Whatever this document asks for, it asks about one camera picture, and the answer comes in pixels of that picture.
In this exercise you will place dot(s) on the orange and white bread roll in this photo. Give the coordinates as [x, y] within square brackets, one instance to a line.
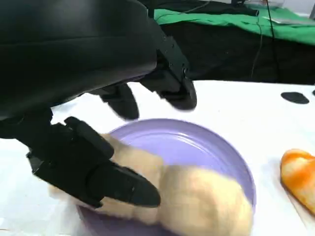
[297, 172]

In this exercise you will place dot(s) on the lilac plate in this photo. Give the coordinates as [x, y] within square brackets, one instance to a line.
[172, 147]

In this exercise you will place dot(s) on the large black oval table mark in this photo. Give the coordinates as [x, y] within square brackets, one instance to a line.
[294, 97]

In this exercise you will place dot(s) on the green cloth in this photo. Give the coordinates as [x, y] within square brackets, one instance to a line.
[221, 22]

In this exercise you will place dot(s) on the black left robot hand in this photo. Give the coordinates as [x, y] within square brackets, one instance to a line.
[73, 44]

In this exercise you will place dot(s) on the black backdrop cloth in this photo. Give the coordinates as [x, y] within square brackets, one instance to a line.
[221, 59]

